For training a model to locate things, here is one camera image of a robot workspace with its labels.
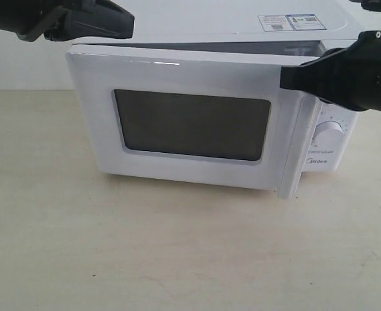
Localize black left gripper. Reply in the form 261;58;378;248
0;0;135;42

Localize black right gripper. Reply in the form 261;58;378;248
279;30;381;111

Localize white microwave door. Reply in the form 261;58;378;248
66;44;321;199

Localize white Midea microwave oven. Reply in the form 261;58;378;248
73;0;366;178

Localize white lower timer knob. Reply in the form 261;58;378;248
313;121;343;148

